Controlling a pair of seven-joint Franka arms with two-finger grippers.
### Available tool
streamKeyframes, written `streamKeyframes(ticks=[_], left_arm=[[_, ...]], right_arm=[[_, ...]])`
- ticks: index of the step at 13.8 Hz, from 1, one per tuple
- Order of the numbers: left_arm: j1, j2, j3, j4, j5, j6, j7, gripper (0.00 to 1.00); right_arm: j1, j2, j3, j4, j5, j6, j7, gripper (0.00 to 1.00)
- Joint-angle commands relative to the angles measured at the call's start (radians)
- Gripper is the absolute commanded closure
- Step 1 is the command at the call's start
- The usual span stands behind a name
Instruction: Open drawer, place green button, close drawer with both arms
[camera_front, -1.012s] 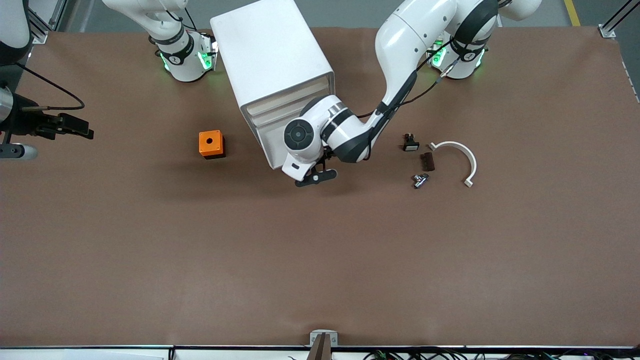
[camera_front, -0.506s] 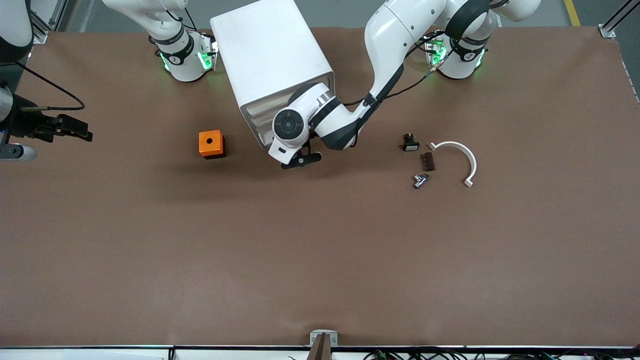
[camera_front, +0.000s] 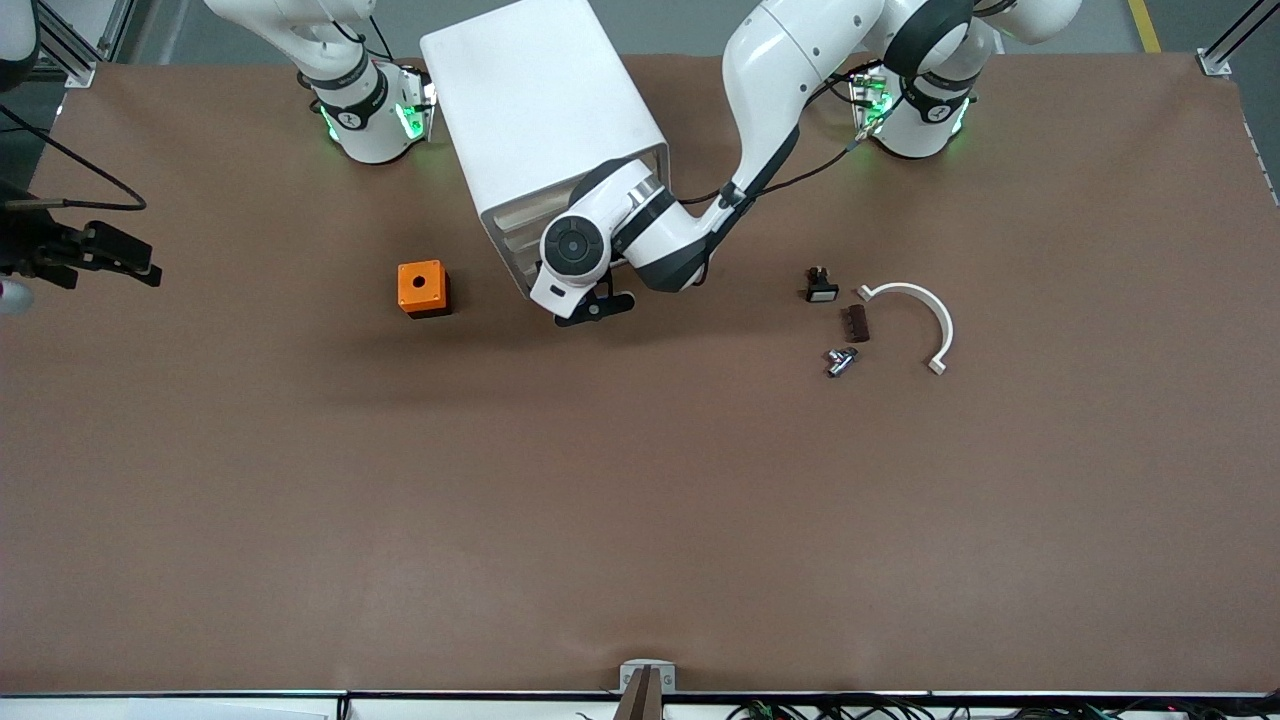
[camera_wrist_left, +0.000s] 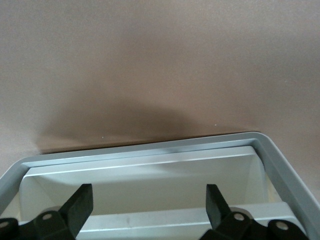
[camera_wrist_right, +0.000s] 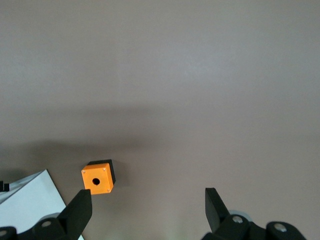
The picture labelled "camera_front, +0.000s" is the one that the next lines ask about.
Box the white drawer cabinet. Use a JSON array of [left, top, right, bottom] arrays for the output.
[[420, 0, 673, 299]]

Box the white semicircular clamp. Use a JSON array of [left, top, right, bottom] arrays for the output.
[[857, 282, 955, 376]]

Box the white panel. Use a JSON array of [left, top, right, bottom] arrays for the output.
[[0, 695, 346, 720]]

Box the black right camera cable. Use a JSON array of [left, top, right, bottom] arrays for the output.
[[0, 103, 149, 213]]

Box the black camera cable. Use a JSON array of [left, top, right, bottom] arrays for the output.
[[0, 103, 149, 213], [680, 95, 906, 206]]

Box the orange button enclosure box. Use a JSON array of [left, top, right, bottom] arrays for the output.
[[397, 260, 452, 319]]

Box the aluminium frame structure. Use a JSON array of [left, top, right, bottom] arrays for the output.
[[35, 0, 136, 89]]

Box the black left camera cable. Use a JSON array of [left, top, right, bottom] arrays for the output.
[[680, 95, 906, 206]]

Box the black arm base cable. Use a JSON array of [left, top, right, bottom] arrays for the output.
[[362, 10, 398, 63], [805, 62, 863, 106]]

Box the grey metal bracket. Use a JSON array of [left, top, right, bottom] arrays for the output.
[[620, 660, 677, 694]]

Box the aluminium post with bracket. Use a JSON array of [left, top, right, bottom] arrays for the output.
[[1197, 0, 1280, 79]]

